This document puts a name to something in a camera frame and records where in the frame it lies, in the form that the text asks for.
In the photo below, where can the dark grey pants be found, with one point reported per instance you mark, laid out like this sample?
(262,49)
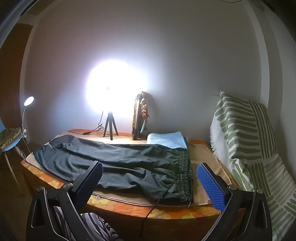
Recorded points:
(120,162)

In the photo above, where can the hanging colourful ornament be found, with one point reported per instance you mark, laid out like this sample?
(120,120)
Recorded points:
(143,109)

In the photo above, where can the black tripod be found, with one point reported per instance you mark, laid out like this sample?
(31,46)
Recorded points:
(110,122)

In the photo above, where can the white gooseneck desk lamp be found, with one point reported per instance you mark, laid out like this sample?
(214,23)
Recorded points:
(29,101)

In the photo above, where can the blue chair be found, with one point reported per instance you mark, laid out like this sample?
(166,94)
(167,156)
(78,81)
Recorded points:
(10,148)

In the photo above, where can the dark leaning folded frame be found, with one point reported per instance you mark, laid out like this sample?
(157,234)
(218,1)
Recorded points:
(136,115)

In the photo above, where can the leopard print cushion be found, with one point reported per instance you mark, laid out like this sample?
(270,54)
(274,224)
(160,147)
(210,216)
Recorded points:
(9,136)

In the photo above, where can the light blue folded towel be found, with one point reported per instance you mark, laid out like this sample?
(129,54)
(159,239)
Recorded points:
(165,139)

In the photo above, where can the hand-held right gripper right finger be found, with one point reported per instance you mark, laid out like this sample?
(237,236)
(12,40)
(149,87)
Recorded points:
(211,185)

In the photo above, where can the brown wooden door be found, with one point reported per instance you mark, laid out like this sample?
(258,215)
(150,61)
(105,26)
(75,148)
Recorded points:
(11,69)

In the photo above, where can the white green striped blanket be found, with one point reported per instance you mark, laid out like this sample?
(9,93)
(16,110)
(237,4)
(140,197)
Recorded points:
(240,129)

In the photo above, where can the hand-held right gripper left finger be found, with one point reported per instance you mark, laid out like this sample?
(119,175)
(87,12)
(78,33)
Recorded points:
(89,183)

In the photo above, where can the bright round lamp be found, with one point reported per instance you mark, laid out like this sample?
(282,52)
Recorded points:
(116,85)

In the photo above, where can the person's striped trouser leg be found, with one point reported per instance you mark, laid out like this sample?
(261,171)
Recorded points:
(97,224)

